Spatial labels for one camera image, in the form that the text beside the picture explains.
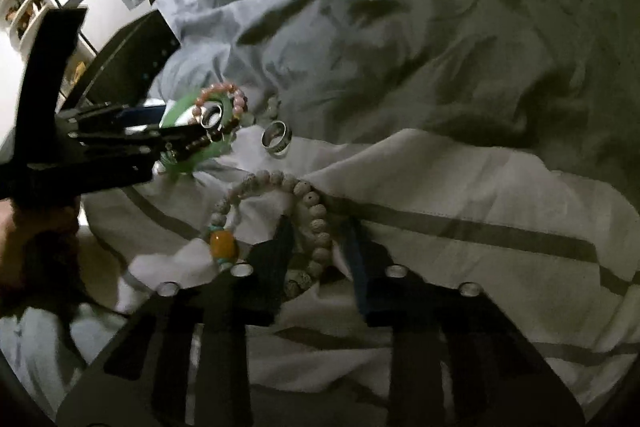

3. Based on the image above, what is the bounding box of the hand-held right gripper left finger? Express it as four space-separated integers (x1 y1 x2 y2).
55 214 296 427

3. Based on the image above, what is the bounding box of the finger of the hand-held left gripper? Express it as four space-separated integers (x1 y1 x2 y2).
62 102 213 136
75 126 237 170

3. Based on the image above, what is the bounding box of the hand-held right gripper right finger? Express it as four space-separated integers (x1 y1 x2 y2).
347 217 586 427

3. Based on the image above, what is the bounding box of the green jade bangle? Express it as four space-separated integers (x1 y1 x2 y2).
156 93 257 180

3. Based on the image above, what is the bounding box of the white bead bracelet amber bead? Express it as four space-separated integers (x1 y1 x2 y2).
207 169 333 300

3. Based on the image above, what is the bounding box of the silver ring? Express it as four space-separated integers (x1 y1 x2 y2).
261 121 293 158
200 103 226 131

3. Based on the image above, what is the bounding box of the black box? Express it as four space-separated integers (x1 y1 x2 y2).
79 9 182 108

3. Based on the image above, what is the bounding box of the grey-blue duvet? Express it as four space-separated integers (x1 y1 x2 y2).
147 0 640 220

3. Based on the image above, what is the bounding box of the pink bead bracelet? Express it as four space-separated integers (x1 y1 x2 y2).
189 80 249 120

